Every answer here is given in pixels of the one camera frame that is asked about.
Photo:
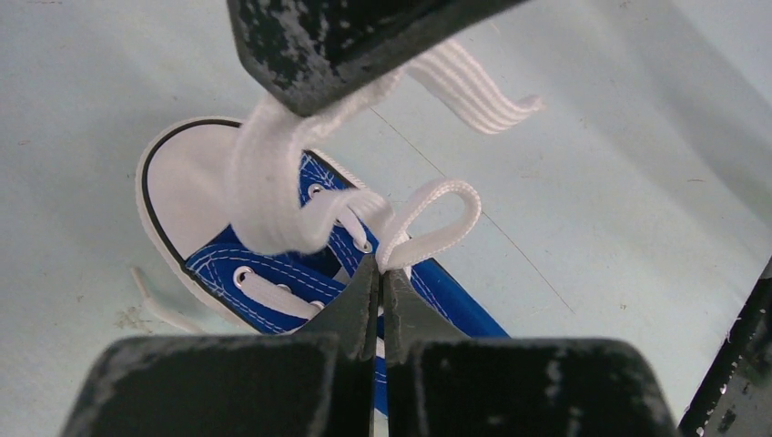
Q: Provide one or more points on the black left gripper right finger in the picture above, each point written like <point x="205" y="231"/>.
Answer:
<point x="442" y="382"/>

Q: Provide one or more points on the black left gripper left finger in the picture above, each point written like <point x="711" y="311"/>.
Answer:
<point x="317" y="381"/>

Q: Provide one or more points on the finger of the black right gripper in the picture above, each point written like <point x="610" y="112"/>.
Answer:
<point x="309" y="54"/>

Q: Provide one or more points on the white shoelace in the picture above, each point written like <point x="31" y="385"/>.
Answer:
<point x="338" y="199"/>

